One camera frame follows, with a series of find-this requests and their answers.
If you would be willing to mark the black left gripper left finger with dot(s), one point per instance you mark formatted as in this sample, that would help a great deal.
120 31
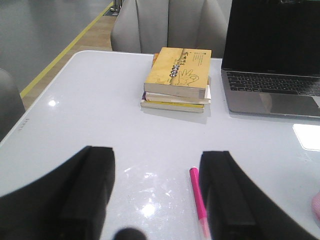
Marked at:
68 203

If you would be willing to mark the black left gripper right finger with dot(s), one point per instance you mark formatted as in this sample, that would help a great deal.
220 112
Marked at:
237 208

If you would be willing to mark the pink highlighter pen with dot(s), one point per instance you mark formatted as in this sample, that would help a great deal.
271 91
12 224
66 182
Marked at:
199 204

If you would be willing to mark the pink mesh pen holder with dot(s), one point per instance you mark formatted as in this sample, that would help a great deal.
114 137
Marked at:
315 205

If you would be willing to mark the bottom yellow book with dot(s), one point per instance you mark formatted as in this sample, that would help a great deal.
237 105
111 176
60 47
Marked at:
172 106

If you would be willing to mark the yellow book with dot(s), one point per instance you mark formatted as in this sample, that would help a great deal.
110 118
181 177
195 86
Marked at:
172 106
181 72

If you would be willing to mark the middle cream book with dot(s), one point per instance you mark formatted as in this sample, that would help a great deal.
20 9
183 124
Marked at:
150 96

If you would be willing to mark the top yellow book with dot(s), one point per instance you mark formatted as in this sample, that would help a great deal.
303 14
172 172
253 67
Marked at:
181 72

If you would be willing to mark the dark grey laptop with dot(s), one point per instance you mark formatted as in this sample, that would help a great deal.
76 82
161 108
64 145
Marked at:
271 61

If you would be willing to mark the left grey armchair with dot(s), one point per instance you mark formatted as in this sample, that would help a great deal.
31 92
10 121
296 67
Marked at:
146 26

